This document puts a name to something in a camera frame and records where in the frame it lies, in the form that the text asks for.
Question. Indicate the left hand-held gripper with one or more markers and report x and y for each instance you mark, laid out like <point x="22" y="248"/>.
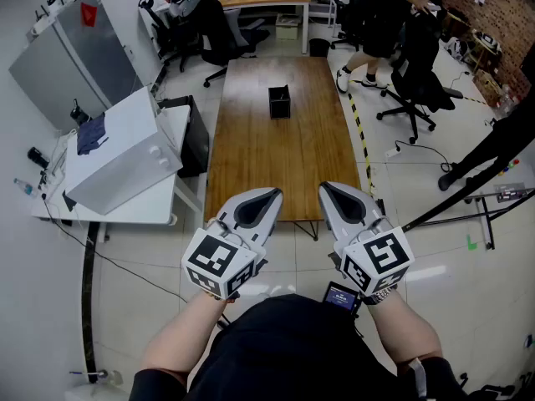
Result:
<point x="217" y="261"/>

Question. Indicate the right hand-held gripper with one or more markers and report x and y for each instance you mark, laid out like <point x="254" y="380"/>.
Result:
<point x="376" y="261"/>

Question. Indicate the black square pen holder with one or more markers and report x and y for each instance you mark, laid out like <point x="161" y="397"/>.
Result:
<point x="279" y="107"/>

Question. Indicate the person's left forearm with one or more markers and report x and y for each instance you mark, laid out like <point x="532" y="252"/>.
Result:
<point x="184" y="336"/>

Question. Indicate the person's right forearm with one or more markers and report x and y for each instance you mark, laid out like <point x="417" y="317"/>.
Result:
<point x="401" y="332"/>

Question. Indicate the black metal table leg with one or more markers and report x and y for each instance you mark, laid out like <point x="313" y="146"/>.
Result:
<point x="307" y="229"/>

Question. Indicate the white power strip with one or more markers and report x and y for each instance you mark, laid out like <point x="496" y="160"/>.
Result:
<point x="393" y="152"/>

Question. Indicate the black computer tower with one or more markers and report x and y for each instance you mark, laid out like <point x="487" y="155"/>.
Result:
<point x="195" y="140"/>

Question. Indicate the black device with screen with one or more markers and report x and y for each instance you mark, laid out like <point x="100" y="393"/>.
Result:
<point x="339" y="297"/>

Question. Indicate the silver metal wristwatch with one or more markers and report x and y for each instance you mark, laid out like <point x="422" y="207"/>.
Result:
<point x="378" y="296"/>

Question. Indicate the black stand pole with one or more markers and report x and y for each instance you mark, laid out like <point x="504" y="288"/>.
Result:
<point x="443" y="205"/>

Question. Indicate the white desk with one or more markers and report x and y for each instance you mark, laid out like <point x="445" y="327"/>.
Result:
<point x="138" y="207"/>

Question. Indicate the large white box appliance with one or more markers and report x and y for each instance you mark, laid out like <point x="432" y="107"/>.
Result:
<point x="121" y="157"/>

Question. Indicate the person's black shirt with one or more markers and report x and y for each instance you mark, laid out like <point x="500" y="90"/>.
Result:
<point x="292" y="349"/>

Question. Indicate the black waste bin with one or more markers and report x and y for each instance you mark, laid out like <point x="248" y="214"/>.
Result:
<point x="319" y="48"/>

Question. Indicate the circuit board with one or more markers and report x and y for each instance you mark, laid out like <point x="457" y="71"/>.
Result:
<point x="507" y="193"/>

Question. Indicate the black office chair with jacket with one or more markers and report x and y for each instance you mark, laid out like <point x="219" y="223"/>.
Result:
<point x="221" y="36"/>

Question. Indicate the dark blue cloth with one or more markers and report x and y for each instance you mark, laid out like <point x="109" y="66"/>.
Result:
<point x="90" y="135"/>

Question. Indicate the white cardboard box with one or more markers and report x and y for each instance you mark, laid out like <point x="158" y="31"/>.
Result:
<point x="287" y="27"/>

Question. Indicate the brown cardboard box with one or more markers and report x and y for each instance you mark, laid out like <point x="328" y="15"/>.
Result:
<point x="487" y="83"/>

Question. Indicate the white and black bag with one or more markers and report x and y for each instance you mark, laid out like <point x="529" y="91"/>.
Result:
<point x="455" y="49"/>

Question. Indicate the black bottle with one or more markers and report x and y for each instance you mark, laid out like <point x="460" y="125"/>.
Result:
<point x="78" y="114"/>

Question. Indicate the wooden office desk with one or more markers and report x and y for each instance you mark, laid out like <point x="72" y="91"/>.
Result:
<point x="267" y="1"/>

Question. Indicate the white device on table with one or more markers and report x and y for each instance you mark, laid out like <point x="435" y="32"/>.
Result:
<point x="487" y="40"/>

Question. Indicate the black cylinder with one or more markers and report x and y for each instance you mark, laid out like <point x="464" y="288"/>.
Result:
<point x="37" y="157"/>

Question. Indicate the grey metal cabinet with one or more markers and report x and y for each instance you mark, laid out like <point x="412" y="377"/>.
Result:
<point x="75" y="65"/>

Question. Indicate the clear plastic water bottle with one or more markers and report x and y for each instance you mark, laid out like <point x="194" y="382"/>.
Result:
<point x="25" y="187"/>

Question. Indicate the black chair base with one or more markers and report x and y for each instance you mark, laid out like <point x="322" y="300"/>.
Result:
<point x="497" y="392"/>

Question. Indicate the red paper sticker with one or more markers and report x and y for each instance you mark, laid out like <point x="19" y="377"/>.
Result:
<point x="88" y="14"/>

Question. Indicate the white router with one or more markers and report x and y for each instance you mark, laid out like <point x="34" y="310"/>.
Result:
<point x="42" y="24"/>

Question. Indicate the black metal stand frame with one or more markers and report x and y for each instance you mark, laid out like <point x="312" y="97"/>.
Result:
<point x="488" y="224"/>

